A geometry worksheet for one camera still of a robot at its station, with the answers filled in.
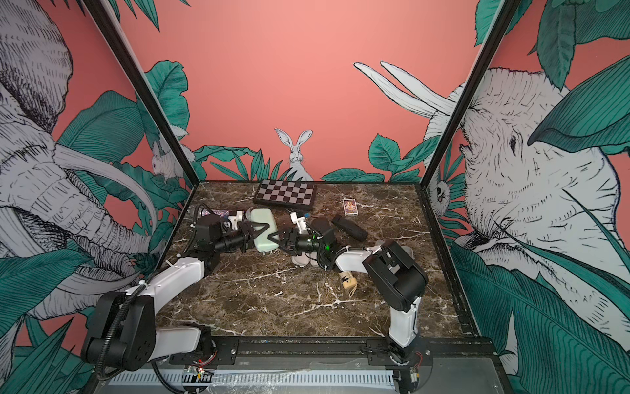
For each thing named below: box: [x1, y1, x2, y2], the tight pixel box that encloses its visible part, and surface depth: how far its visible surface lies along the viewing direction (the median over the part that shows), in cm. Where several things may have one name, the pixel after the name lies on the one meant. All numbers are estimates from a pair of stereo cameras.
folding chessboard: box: [252, 178, 317, 210], surface depth 117 cm
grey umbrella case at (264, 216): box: [246, 207, 279, 254], surface depth 81 cm
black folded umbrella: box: [331, 213, 369, 242], surface depth 102 cm
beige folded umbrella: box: [337, 270, 358, 298], surface depth 89 cm
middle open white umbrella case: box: [291, 251, 320, 268], surface depth 91 cm
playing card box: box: [342, 197, 359, 216], surface depth 113 cm
